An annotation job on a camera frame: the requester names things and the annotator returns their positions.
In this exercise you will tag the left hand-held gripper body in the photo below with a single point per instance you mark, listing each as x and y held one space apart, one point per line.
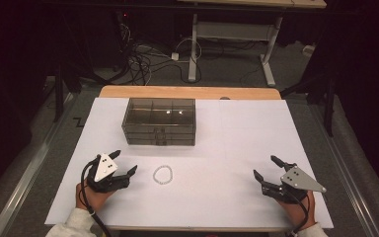
105 169

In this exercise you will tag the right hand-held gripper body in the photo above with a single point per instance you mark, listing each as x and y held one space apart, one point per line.
297 181

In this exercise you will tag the smoked clear drawer organiser box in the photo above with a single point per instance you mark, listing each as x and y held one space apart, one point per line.
159 113

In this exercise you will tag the person's left hand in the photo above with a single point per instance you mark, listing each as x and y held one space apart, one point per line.
93 199

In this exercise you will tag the person's right hand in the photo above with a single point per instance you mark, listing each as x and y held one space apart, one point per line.
297 214

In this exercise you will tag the black metal stand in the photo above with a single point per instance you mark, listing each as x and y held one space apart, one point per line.
329 105
59 95

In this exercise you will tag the dark round table grommet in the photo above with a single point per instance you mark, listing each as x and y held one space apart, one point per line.
224 98

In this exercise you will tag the white power adapter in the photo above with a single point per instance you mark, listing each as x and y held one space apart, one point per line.
175 56

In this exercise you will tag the small white box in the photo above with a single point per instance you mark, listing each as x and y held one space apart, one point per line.
308 49

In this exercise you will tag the dark curtain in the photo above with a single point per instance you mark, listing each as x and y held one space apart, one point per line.
10 82
368 82

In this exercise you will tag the black power strip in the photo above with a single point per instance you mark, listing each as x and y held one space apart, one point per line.
123 19

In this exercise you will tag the white-framed wooden desk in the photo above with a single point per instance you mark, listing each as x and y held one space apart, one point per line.
233 31

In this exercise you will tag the metal floor rail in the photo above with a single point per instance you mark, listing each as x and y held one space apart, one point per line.
352 184
29 171

